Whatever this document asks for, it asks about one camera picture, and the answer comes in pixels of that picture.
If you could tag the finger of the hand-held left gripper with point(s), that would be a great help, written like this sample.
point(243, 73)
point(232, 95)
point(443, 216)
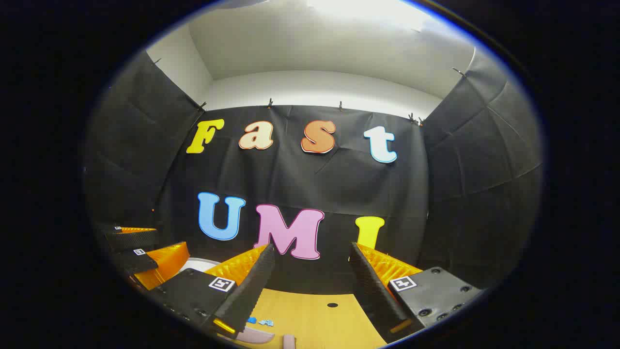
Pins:
point(140, 261)
point(131, 239)

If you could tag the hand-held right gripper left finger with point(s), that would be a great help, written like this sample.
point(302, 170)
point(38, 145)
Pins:
point(252, 286)

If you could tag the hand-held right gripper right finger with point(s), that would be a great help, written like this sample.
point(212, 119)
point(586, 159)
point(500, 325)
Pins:
point(370, 286)

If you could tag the light blue paper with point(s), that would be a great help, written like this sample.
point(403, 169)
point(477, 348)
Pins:
point(266, 322)

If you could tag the lilac dustpan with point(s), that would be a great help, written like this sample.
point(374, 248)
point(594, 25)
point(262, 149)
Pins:
point(256, 334)

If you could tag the white ribbed garbage bin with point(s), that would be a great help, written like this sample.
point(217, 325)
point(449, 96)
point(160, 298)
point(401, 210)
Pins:
point(198, 264)

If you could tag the small lilac broom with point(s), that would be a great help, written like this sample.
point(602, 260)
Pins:
point(289, 342)

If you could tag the wooden desktop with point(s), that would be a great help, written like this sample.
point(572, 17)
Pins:
point(315, 325)

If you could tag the row of black clips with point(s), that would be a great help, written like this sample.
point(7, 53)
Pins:
point(270, 103)

